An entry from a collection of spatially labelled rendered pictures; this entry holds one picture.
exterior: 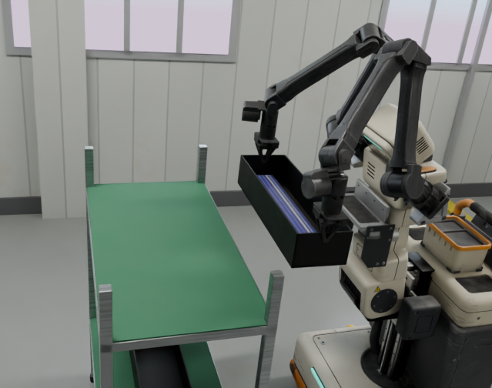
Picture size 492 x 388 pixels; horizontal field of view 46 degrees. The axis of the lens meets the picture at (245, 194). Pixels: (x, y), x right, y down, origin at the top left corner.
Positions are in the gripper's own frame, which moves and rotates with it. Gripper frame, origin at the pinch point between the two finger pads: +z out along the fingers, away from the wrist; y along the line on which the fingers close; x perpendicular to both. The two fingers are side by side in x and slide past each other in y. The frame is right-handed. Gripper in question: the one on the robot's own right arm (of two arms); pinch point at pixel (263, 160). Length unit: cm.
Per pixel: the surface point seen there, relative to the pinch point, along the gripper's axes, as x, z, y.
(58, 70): -71, 15, -169
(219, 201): 38, 107, -173
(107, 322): -60, 10, 72
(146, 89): -18, 27, -177
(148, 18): -19, -17, -175
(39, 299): -83, 113, -79
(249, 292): -20, 15, 58
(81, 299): -62, 113, -75
